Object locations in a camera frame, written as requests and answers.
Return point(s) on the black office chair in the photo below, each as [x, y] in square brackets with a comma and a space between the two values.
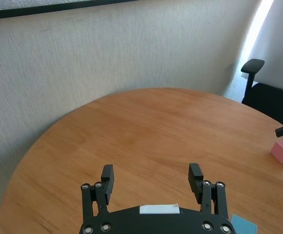
[273, 100]

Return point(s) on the blue cube block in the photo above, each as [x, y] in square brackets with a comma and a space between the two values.
[244, 226]

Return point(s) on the black wall rail strip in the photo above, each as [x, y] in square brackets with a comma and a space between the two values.
[34, 11]

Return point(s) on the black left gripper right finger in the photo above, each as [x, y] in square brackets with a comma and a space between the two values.
[195, 178]

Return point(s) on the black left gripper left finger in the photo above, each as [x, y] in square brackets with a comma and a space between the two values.
[107, 180]

